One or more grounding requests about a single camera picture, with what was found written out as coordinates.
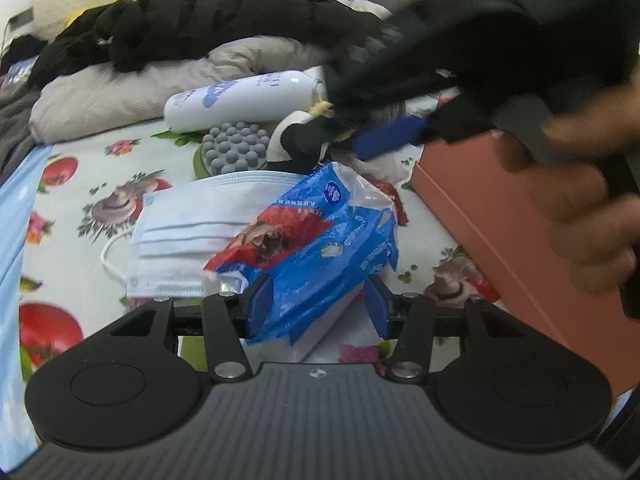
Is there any dark grey cloth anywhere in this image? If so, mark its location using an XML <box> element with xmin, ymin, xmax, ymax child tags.
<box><xmin>0</xmin><ymin>85</ymin><xmax>52</xmax><ymax>182</ymax></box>

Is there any grey penguin plush toy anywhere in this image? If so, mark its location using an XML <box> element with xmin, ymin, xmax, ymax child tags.
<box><xmin>265</xmin><ymin>99</ymin><xmax>417</xmax><ymax>173</ymax></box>

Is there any floral printed sheet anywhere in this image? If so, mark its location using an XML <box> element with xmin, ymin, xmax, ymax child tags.
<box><xmin>19</xmin><ymin>95</ymin><xmax>503</xmax><ymax>376</ymax></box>

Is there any beige cushion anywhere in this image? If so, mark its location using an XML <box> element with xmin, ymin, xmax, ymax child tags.
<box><xmin>29</xmin><ymin>37</ymin><xmax>327</xmax><ymax>142</ymax></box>

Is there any blue tissue packet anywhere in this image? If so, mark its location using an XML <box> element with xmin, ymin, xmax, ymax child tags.
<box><xmin>204</xmin><ymin>161</ymin><xmax>401</xmax><ymax>362</ymax></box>

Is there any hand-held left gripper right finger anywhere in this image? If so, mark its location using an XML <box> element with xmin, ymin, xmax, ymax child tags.
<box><xmin>364</xmin><ymin>276</ymin><xmax>526</xmax><ymax>382</ymax></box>

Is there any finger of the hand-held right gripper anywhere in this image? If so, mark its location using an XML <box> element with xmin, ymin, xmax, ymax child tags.
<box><xmin>320</xmin><ymin>7</ymin><xmax>463</xmax><ymax>122</ymax></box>
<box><xmin>349</xmin><ymin>97</ymin><xmax>498</xmax><ymax>162</ymax></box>

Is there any green massage brush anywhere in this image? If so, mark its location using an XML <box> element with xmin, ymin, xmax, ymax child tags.
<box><xmin>192</xmin><ymin>122</ymin><xmax>274</xmax><ymax>179</ymax></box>

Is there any light blue cloth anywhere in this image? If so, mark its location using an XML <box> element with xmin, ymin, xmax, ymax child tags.
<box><xmin>0</xmin><ymin>144</ymin><xmax>54</xmax><ymax>461</ymax></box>

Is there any white plastic bottle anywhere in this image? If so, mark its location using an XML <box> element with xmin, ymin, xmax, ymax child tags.
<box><xmin>164</xmin><ymin>66</ymin><xmax>332</xmax><ymax>134</ymax></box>

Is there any black puffer jacket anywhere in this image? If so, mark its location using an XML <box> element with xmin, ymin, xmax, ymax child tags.
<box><xmin>30</xmin><ymin>0</ymin><xmax>401</xmax><ymax>74</ymax></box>

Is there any orange cardboard box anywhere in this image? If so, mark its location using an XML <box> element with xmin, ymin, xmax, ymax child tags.
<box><xmin>409</xmin><ymin>129</ymin><xmax>640</xmax><ymax>397</ymax></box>

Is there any person's right hand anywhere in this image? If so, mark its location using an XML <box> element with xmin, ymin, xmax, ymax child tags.
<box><xmin>495</xmin><ymin>112</ymin><xmax>640</xmax><ymax>297</ymax></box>

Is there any blue face mask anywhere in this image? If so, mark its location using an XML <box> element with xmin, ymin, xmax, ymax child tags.
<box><xmin>100</xmin><ymin>170</ymin><xmax>321</xmax><ymax>302</ymax></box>

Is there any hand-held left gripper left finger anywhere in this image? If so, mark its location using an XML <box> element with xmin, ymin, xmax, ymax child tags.
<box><xmin>107</xmin><ymin>275</ymin><xmax>276</xmax><ymax>384</ymax></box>

